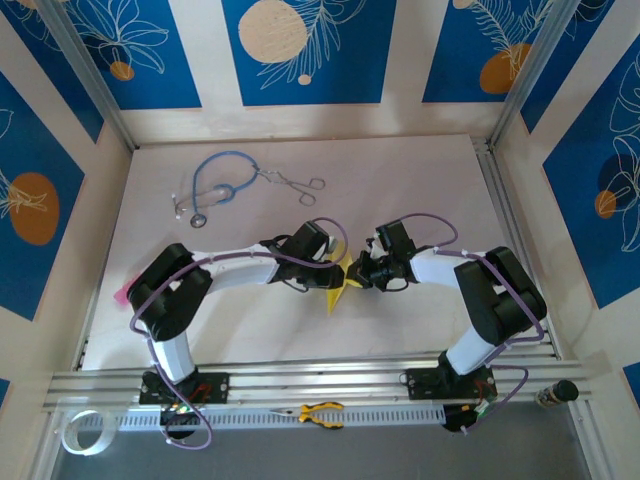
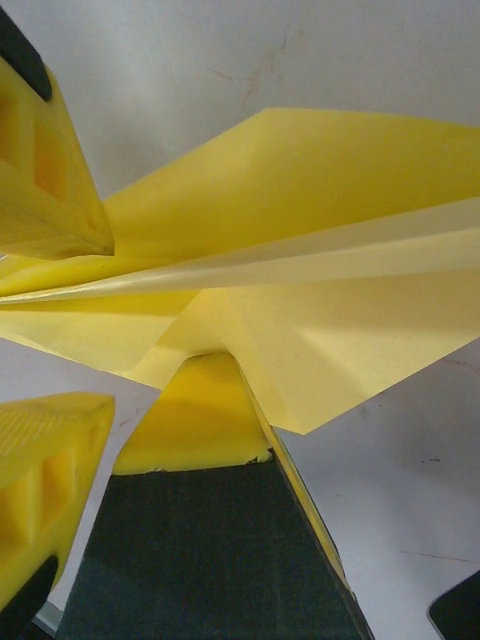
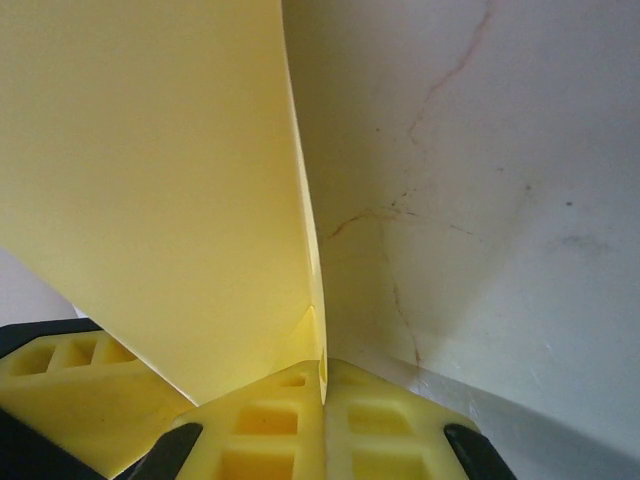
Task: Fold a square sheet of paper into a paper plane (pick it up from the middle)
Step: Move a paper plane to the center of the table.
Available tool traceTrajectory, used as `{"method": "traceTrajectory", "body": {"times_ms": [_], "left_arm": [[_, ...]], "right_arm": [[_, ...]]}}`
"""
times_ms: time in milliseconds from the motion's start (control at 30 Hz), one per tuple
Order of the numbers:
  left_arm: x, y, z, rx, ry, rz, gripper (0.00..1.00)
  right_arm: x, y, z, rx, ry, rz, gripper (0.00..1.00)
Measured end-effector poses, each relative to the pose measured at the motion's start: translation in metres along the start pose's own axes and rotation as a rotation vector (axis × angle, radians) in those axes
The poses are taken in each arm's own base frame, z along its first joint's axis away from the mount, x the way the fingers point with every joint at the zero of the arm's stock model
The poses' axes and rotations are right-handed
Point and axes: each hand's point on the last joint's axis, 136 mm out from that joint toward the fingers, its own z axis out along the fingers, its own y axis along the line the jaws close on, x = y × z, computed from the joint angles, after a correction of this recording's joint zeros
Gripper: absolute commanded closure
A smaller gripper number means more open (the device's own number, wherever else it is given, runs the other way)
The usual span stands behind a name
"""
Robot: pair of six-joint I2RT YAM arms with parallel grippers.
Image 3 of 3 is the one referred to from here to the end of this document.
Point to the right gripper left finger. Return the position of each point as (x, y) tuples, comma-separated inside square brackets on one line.
[(260, 435)]

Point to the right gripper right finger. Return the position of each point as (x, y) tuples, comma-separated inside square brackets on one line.
[(400, 440)]

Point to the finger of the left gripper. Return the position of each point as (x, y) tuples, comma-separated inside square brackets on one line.
[(90, 405)]

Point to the yellow cloth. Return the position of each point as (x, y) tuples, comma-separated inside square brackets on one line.
[(150, 150)]

